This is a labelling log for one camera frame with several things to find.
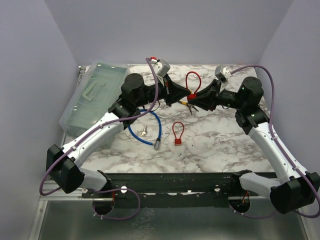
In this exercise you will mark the yellow handled pliers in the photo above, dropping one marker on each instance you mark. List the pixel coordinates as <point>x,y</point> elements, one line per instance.
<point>189,106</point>

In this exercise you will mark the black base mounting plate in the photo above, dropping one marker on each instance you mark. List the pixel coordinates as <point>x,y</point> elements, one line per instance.
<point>169,190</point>

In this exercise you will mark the red cable lock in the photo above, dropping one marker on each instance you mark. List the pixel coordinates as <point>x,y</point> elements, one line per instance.
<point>193,83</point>
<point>178,136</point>

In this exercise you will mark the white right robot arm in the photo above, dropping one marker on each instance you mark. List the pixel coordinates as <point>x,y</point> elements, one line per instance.
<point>293,188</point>

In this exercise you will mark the blue cable lock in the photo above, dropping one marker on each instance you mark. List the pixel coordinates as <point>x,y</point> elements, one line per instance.
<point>154,131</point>

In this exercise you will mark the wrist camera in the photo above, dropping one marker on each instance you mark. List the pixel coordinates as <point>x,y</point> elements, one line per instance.
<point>161,68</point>
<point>222,73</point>

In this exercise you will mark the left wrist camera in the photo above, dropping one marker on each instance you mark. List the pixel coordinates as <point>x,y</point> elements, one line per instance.
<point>161,68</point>

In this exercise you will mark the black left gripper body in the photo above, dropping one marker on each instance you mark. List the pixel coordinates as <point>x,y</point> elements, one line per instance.
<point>162,91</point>

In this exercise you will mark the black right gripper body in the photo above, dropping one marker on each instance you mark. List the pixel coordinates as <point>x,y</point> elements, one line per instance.
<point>225,98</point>

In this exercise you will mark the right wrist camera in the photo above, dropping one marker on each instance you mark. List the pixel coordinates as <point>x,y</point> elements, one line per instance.
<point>222,73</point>

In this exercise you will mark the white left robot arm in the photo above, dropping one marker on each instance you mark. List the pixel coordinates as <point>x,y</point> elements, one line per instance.
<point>64,164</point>

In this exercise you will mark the clear plastic storage box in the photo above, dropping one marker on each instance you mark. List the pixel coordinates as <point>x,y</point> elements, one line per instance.
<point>98,89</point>

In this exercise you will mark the small silver key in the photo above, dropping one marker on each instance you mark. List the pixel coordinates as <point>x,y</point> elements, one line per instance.
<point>144,131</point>

